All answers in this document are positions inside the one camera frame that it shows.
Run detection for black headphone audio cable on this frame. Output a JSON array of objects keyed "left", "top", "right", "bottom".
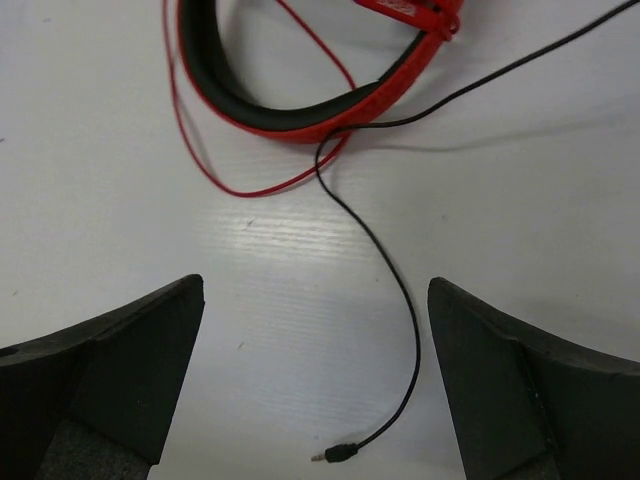
[{"left": 309, "top": 0, "right": 640, "bottom": 464}]

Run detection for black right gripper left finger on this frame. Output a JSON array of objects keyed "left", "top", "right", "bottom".
[{"left": 1, "top": 274, "right": 205, "bottom": 479}]

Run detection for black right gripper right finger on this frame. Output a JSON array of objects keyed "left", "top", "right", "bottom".
[{"left": 427, "top": 278, "right": 639, "bottom": 479}]

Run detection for red black headphones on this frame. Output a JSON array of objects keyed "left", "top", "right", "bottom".
[{"left": 175, "top": 0, "right": 464, "bottom": 146}]

